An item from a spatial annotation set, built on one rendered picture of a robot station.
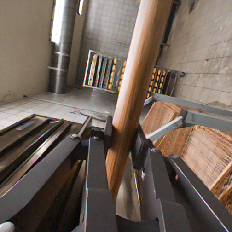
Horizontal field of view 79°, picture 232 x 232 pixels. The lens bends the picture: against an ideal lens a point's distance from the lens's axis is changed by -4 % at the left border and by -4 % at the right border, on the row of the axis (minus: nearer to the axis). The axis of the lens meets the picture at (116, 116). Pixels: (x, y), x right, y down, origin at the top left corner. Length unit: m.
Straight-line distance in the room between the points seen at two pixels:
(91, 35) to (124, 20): 1.12
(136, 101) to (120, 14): 5.28
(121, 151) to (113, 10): 5.33
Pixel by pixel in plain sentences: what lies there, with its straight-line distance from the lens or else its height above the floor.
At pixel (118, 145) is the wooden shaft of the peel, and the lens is 0.17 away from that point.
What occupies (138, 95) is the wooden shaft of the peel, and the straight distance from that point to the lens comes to 0.15.
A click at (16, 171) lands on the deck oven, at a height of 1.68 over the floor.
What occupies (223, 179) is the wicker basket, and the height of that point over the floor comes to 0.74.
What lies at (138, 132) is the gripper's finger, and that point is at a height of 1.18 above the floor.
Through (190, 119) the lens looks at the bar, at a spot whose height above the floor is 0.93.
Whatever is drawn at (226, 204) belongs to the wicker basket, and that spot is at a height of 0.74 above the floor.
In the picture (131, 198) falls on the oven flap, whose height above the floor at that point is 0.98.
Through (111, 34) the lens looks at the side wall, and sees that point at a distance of 5.25.
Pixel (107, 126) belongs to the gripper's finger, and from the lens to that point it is 0.16.
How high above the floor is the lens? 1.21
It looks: 3 degrees down
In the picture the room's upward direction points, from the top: 78 degrees counter-clockwise
